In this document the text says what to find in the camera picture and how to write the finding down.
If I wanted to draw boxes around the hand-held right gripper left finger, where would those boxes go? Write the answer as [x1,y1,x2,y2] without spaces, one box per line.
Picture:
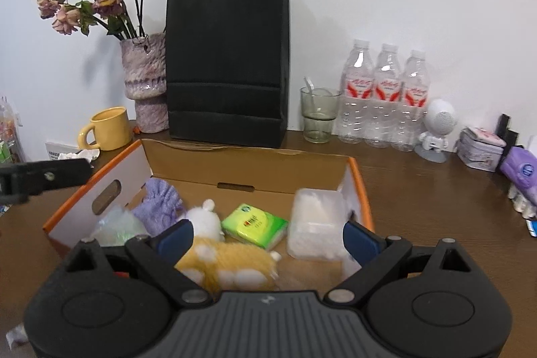
[63,219,212,308]

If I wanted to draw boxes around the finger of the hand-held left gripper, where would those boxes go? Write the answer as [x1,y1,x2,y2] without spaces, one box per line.
[0,159,93,206]

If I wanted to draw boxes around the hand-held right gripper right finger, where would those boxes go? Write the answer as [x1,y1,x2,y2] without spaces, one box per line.
[326,220,473,307]

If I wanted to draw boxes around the cardboard box with orange rim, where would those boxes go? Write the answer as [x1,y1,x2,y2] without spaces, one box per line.
[43,139,375,292]

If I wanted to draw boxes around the clear plastic container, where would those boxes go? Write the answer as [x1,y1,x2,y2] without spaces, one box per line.
[286,188,354,262]

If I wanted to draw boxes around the white printed paper box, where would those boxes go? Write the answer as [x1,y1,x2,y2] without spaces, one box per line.
[45,141,81,162]

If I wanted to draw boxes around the crumpled white tissue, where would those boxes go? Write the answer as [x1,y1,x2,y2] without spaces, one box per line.
[56,148,102,163]

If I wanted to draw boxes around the purple fluffy cloth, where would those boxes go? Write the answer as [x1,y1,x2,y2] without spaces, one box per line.
[133,178,188,237]

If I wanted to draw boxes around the pale crumpled plastic bag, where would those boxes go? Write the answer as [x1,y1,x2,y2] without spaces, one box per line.
[90,205,150,248]

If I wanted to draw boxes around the yellow white plush toy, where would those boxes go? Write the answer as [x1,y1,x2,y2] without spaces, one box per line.
[174,199,283,294]

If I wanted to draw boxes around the colourful snack packets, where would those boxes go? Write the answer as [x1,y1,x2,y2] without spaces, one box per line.
[0,96,23,165]

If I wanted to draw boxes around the yellow mug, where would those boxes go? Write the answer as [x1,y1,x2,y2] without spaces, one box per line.
[77,107,134,152]

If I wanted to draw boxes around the green tissue pack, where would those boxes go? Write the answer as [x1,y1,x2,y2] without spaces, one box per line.
[221,204,290,252]

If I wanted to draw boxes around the clear drinking glass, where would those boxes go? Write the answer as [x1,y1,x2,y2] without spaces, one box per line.
[299,87,343,144]

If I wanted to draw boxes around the purple white ceramic vase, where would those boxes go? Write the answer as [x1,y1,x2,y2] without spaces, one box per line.
[121,33,170,134]

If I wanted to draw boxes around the white robot figure speaker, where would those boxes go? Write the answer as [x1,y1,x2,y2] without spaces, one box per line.
[414,99,458,164]

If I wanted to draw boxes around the printed tin box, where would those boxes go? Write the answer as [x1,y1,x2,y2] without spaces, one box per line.
[456,127,508,173]

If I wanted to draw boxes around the clear water bottle red label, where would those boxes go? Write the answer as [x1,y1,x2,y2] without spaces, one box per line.
[369,44,406,149]
[338,40,376,144]
[392,50,432,153]

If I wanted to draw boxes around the small white paper scrap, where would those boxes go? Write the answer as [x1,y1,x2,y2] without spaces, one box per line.
[5,322,28,349]

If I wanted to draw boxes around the small white bottles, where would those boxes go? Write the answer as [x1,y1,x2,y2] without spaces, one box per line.
[507,184,537,220]

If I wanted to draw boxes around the purple tissue pack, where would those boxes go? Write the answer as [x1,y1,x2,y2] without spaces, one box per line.
[499,146,537,204]

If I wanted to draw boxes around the black paper bag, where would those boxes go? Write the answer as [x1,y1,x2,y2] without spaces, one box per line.
[165,0,291,149]

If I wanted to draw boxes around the black upright object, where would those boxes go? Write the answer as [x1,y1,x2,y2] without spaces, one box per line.
[497,113,521,170]

